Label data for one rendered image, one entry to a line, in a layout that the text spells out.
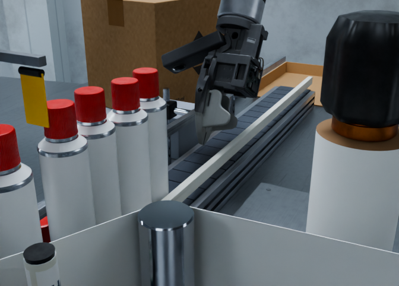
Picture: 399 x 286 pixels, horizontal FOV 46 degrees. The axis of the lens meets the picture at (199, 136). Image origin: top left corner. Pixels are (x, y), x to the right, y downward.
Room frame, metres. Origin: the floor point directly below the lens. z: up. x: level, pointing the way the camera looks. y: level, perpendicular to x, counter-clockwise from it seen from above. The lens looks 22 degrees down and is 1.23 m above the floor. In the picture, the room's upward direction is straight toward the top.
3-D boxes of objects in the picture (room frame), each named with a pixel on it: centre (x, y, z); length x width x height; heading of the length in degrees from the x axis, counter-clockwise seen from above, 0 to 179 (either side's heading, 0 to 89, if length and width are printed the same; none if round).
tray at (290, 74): (1.37, -0.33, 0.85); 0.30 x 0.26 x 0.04; 152
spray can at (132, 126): (0.54, 0.09, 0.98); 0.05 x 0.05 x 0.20
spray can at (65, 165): (0.46, 0.14, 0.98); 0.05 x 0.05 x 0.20
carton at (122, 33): (1.22, 0.10, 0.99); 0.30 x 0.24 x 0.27; 143
